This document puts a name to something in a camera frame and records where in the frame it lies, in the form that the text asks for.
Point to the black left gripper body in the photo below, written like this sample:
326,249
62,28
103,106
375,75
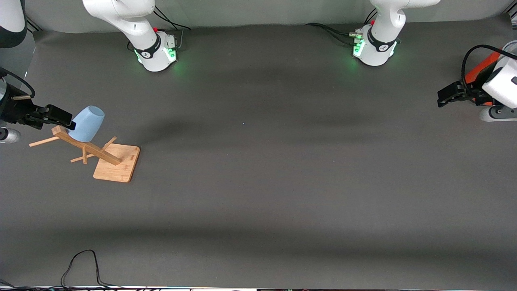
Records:
473,95

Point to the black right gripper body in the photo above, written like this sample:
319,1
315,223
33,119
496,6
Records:
15,109

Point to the light blue cup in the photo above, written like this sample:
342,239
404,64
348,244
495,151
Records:
89,123

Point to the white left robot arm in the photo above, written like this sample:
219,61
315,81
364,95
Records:
379,44

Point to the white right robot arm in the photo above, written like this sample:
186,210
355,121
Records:
133,24

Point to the wooden mug tree rack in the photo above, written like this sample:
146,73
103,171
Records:
117,163

